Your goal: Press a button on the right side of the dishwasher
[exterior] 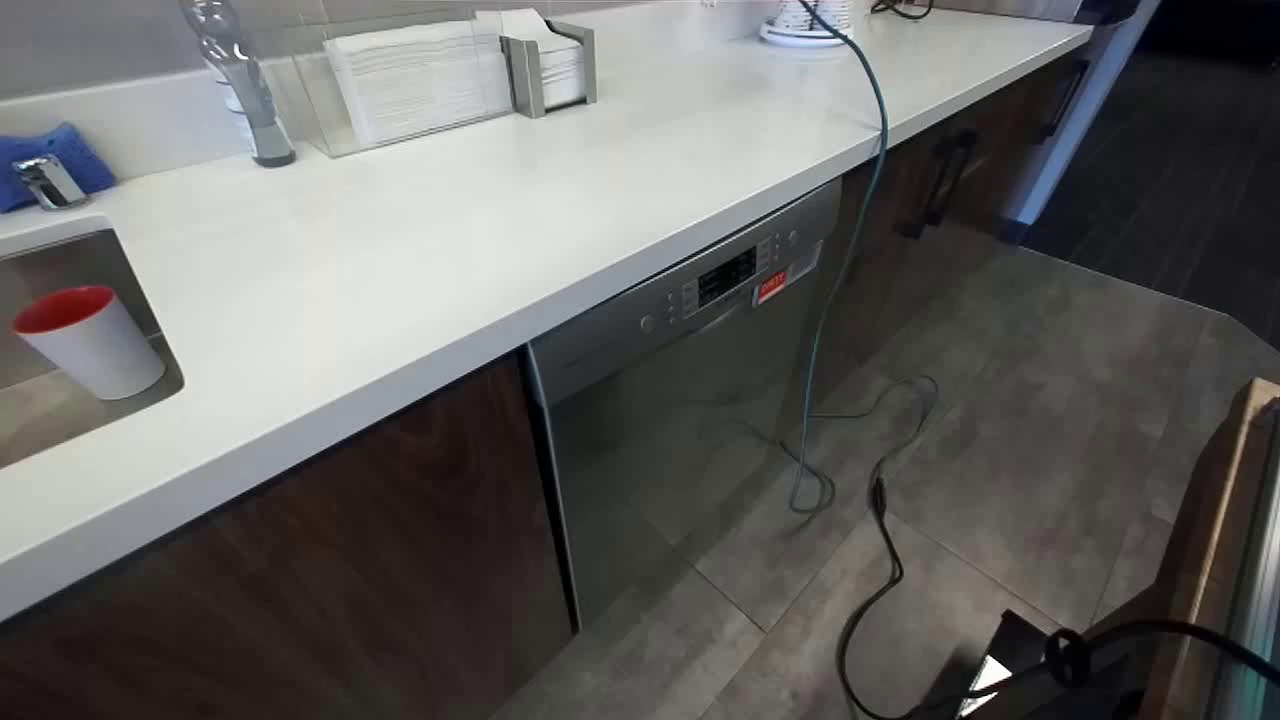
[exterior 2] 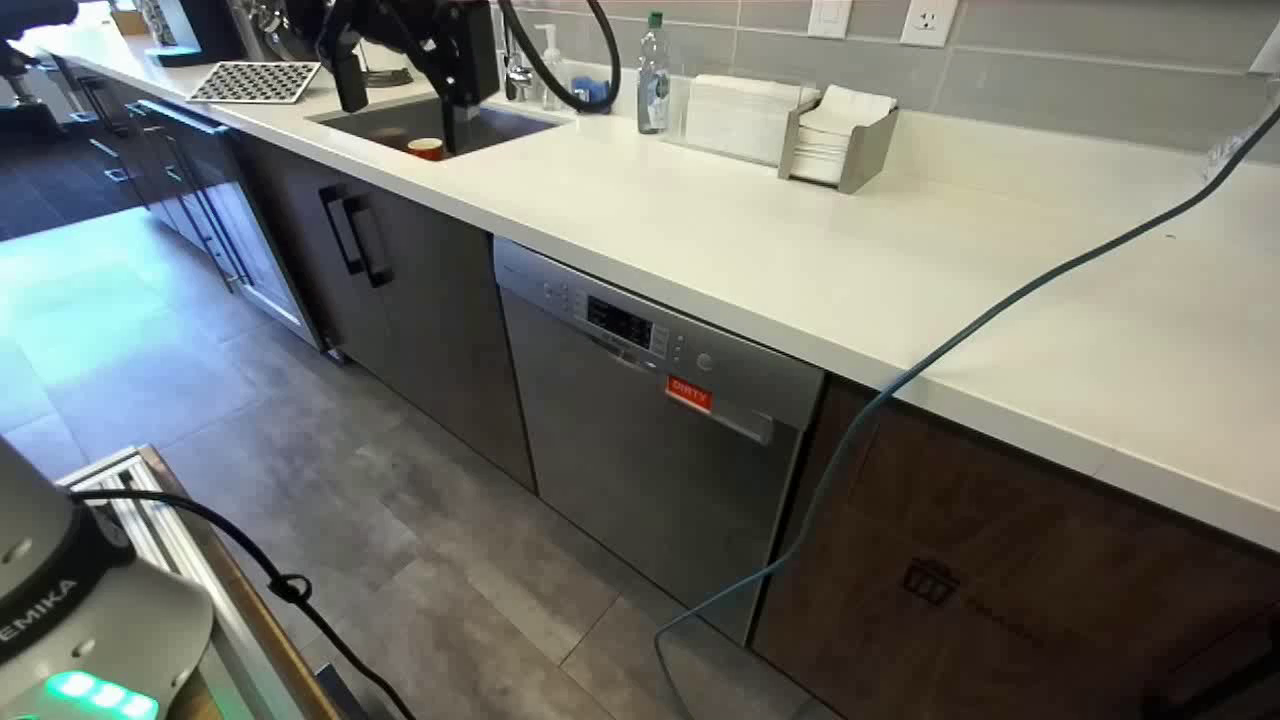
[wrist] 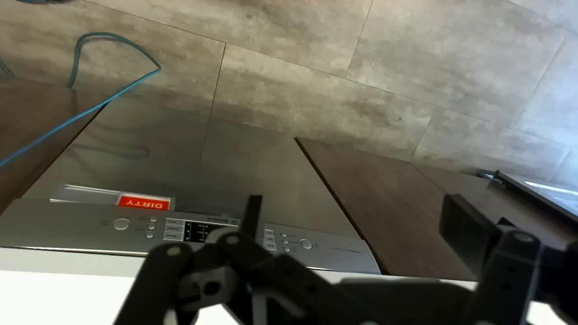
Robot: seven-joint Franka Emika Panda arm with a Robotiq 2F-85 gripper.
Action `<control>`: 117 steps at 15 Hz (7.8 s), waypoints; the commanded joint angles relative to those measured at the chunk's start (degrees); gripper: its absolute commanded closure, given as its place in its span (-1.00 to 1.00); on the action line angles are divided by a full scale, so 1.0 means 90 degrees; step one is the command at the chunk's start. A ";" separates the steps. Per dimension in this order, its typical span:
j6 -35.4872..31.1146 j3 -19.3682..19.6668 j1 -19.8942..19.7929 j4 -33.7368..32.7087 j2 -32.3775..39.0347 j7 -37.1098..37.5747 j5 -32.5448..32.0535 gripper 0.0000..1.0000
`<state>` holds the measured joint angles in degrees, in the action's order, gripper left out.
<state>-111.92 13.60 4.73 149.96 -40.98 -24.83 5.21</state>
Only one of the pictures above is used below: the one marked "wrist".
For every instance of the red warning sticker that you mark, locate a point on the red warning sticker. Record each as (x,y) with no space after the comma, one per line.
(143,202)

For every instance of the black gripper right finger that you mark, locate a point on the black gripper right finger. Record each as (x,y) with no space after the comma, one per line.
(506,270)

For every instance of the stainless steel dishwasher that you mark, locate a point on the stainless steel dishwasher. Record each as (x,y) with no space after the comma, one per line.
(199,162)

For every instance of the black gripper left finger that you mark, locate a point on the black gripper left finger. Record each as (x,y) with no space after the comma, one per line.
(181,281)

